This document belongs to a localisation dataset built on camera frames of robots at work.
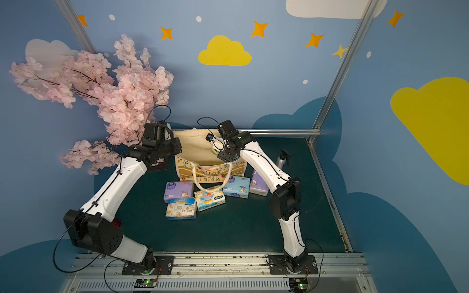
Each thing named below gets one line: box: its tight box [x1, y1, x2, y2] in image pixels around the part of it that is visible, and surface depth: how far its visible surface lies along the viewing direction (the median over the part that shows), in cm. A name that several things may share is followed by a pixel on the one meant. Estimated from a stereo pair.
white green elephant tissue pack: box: [194, 184, 226, 212], surface depth 90 cm
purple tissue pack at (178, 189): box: [163, 180, 195, 204], surface depth 93 cm
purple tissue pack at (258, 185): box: [249, 169, 270, 197], surface depth 95 cm
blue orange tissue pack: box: [165, 197, 197, 220], surface depth 86 cm
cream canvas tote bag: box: [172, 128, 248, 193], surface depth 88 cm
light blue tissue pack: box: [222, 175, 251, 199], surface depth 95 cm
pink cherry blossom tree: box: [9, 34, 173, 176], surface depth 69 cm
